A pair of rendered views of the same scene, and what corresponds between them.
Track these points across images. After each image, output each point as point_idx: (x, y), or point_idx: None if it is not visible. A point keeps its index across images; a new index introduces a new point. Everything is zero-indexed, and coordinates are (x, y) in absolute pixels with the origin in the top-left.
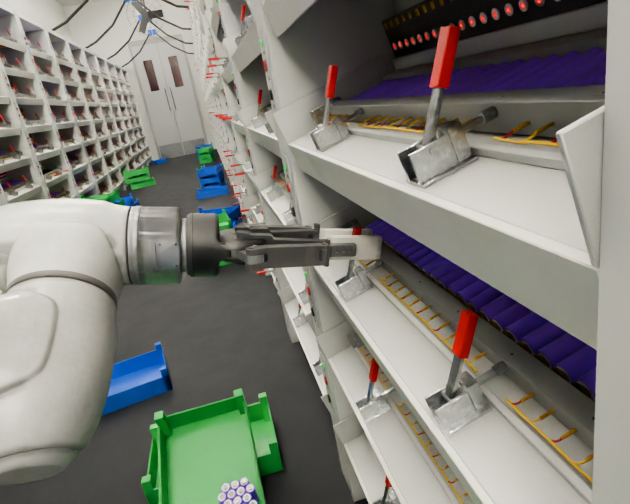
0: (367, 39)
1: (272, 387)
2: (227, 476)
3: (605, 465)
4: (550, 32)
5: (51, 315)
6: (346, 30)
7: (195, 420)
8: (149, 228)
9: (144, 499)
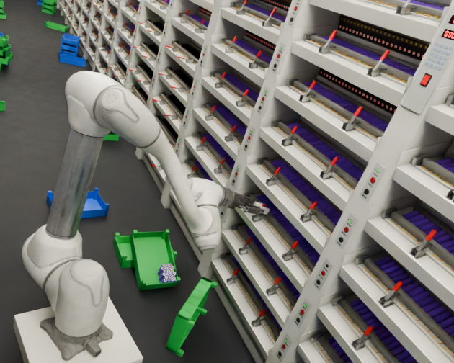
0: None
1: (160, 228)
2: (158, 261)
3: (316, 266)
4: None
5: (217, 217)
6: None
7: (143, 236)
8: (227, 195)
9: (115, 263)
